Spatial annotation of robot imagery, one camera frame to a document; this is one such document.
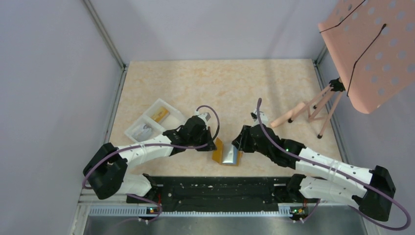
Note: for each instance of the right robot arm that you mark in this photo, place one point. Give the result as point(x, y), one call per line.
point(370, 191)

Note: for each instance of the white divided plastic tray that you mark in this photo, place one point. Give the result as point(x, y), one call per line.
point(175, 119)

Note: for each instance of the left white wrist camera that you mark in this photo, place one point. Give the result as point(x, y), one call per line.
point(203, 116)

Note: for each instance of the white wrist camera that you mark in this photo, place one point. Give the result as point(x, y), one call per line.
point(203, 116)
point(259, 118)

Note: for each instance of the aluminium frame rail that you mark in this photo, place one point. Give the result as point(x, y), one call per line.
point(99, 25)

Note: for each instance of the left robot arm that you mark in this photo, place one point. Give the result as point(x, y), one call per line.
point(107, 172)

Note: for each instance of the tan leather card holder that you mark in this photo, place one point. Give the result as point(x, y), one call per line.
point(226, 154)

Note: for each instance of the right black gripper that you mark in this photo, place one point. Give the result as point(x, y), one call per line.
point(241, 142)

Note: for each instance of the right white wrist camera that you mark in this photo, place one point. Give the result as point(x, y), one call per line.
point(259, 118)

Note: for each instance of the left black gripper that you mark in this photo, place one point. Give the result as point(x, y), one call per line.
point(210, 148)

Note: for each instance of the silver card in tray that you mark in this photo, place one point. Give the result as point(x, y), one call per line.
point(142, 132)

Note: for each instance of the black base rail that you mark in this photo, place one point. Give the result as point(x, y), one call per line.
point(222, 194)

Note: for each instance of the pink tripod stand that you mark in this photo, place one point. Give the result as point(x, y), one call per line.
point(314, 106)

